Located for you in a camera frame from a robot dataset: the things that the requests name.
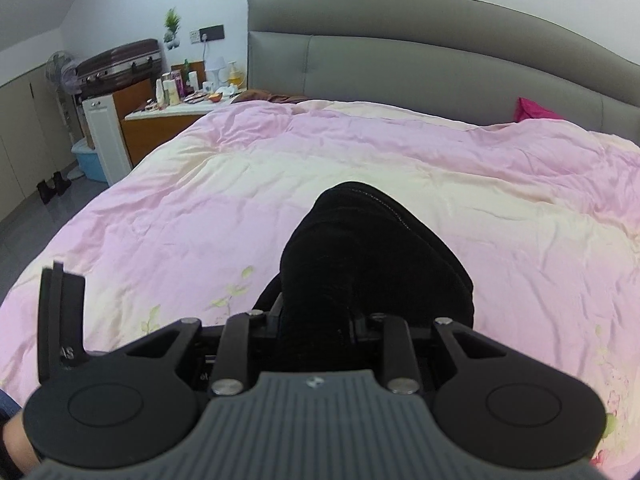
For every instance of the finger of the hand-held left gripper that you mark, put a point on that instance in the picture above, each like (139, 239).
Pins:
(60, 300)

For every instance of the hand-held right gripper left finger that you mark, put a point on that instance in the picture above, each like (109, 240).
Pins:
(237, 342)

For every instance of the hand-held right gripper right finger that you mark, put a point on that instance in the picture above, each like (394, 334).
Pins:
(396, 347)

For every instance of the black pants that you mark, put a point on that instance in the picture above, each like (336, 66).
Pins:
(360, 260)

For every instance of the person's left forearm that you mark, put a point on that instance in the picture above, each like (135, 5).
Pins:
(17, 430)

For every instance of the person's leg in jeans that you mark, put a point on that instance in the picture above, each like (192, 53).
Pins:
(6, 400)

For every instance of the pink blanket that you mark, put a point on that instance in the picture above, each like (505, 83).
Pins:
(200, 210)

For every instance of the blue plastic basin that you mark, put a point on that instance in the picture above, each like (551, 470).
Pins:
(90, 162)

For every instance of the white narrow cabinet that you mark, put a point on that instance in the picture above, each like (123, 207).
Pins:
(107, 140)

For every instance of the beige built-in cupboard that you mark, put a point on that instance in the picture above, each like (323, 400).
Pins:
(25, 135)

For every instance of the wooden nightstand with cosmetics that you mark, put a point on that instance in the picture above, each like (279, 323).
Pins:
(150, 132)

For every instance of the white standing fan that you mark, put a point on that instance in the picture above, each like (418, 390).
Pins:
(62, 75)

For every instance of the group of cosmetic bottles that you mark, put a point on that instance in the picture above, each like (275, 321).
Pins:
(172, 87)

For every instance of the dark suitcase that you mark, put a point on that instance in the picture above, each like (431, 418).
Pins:
(120, 65)

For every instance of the small orange bowl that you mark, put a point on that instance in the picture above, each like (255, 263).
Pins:
(215, 97)

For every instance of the brown pillow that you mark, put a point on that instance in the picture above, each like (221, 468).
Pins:
(265, 96)

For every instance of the yellow pump bottle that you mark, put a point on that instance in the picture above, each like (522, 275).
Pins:
(234, 75)

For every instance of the white table lamp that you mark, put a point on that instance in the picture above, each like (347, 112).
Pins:
(216, 70)

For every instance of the magenta pillow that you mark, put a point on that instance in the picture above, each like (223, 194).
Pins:
(534, 110)

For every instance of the grey padded headboard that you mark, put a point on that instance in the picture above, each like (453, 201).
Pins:
(400, 60)

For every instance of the small green potted plant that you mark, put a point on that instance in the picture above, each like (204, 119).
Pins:
(172, 25)

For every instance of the white wall socket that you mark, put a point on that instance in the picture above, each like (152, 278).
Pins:
(194, 36)

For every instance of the black wall switch panel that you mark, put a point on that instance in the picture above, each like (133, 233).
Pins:
(212, 33)

